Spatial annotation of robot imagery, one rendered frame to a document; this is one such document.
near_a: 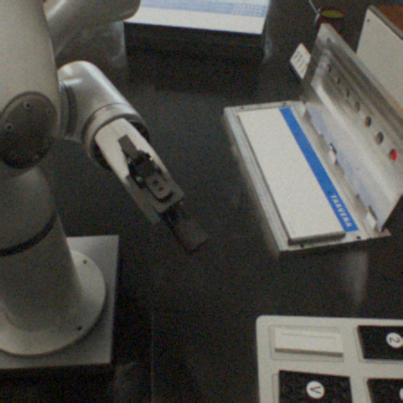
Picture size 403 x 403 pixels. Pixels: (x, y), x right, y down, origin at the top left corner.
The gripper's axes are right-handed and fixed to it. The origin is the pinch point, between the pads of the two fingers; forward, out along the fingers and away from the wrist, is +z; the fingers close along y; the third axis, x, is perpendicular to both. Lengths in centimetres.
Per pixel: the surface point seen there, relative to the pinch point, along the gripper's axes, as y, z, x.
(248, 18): -38, -69, 51
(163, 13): -32, -84, 33
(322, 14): -43, -60, 68
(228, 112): -37, -44, 26
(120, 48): -38, -91, 19
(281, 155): -37, -26, 27
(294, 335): -28.5, 8.2, 4.3
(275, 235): -31.8, -8.6, 13.4
